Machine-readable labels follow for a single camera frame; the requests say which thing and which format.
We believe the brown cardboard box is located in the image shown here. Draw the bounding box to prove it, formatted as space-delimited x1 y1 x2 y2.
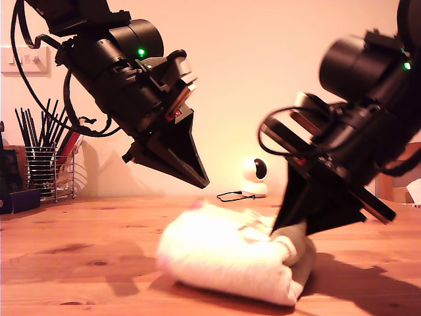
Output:
5 144 28 190

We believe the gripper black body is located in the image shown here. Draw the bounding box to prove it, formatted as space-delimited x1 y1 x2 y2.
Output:
97 64 193 161

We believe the white round security camera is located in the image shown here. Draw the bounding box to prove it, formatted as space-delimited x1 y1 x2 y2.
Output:
239 157 269 198

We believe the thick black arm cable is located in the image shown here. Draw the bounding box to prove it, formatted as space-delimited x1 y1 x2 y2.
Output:
374 131 421 178

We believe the white light switch plate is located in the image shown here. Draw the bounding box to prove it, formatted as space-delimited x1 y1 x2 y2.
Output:
0 45 51 78

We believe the wooden chair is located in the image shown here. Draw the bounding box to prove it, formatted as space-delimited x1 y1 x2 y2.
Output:
374 141 421 203

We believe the cream terry tea towel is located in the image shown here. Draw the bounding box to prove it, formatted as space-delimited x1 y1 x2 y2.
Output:
157 199 317 307

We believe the dark blue box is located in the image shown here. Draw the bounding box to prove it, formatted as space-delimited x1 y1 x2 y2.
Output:
0 189 42 215

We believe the thin black camera cable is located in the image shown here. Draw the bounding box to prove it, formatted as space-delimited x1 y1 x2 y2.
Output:
216 190 257 202

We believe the chrome wire utensil holder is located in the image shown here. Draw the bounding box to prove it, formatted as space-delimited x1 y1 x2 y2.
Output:
24 144 76 202

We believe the red chopstick sleeve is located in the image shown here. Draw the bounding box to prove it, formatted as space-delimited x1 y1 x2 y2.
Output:
59 130 83 155

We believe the white tissue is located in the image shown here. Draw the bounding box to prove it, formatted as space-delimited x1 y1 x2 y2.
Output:
406 179 421 209

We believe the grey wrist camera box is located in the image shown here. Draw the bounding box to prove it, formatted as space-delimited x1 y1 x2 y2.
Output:
136 49 199 116
289 92 333 139

